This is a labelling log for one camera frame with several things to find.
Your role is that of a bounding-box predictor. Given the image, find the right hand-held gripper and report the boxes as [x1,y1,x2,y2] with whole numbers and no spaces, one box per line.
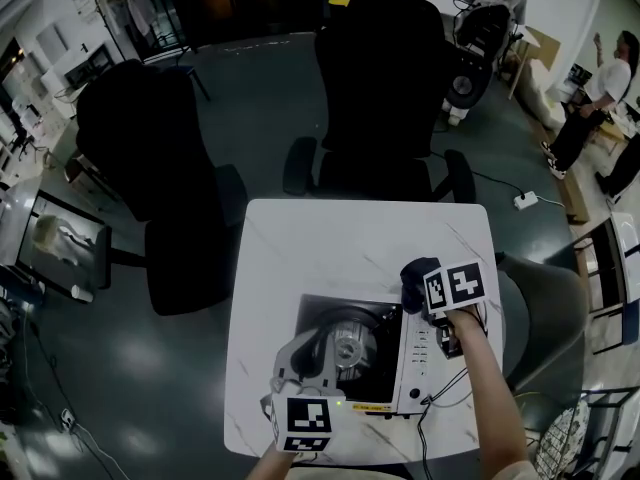
[422,258,489,361]

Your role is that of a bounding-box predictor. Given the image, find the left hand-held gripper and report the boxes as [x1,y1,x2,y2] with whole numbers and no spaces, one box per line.
[258,330,347,454]

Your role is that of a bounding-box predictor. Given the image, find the dark blue cloth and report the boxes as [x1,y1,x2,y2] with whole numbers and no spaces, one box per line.
[398,256,442,315]

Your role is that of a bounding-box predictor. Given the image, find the white portable gas stove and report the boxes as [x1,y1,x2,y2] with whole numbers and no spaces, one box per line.
[293,292,437,420]

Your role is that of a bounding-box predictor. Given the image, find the person's right forearm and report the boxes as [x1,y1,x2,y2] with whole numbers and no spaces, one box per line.
[446,306,532,480]

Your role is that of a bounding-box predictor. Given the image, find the person's left forearm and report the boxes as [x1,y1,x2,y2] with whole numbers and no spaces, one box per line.
[246,443,297,480]

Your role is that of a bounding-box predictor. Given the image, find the grey shell chair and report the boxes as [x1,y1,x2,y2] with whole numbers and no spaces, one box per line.
[493,250,588,395]

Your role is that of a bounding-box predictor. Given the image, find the person's white shirt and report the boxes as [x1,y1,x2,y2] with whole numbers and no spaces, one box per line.
[285,460,542,480]

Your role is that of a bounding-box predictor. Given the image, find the white top side table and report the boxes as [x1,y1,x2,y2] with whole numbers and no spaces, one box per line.
[573,211,640,355]
[578,386,640,480]

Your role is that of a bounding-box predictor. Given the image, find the blue chair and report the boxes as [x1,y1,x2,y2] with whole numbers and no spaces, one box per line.
[621,292,640,347]

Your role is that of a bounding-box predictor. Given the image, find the white foam bag pile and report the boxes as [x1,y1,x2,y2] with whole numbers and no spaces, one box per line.
[518,59,567,130]

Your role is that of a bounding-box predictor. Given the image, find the black white ergonomic chair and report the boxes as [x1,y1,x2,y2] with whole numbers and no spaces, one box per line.
[442,3,512,128]

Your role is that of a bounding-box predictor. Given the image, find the black mesh office chair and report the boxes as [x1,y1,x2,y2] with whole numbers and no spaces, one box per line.
[74,58,250,318]
[281,0,478,205]

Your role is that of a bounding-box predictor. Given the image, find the grey desk with black legs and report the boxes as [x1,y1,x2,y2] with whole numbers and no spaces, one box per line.
[0,176,114,300]

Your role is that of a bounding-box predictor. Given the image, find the leaning cardboard panel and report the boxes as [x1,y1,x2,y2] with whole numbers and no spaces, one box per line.
[506,24,562,100]

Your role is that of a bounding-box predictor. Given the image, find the crumpled white plastic sheet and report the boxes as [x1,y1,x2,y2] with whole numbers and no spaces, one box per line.
[53,216,97,255]

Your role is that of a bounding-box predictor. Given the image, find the beige paper bag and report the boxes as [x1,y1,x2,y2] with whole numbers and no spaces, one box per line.
[31,214,60,260]

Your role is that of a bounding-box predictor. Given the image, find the white console table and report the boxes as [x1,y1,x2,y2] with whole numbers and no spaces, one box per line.
[62,42,117,90]

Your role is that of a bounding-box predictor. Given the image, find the black coat rack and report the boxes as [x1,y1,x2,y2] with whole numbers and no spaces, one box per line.
[93,0,195,65]

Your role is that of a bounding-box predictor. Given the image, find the hanging beige garments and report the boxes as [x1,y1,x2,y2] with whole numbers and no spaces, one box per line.
[106,0,160,38]

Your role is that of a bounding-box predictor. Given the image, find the white adapter cable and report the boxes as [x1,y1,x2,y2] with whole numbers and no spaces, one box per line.
[68,420,132,480]

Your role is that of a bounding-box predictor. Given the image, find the thin black floor cable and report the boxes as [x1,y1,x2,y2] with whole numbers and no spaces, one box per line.
[22,312,71,419]

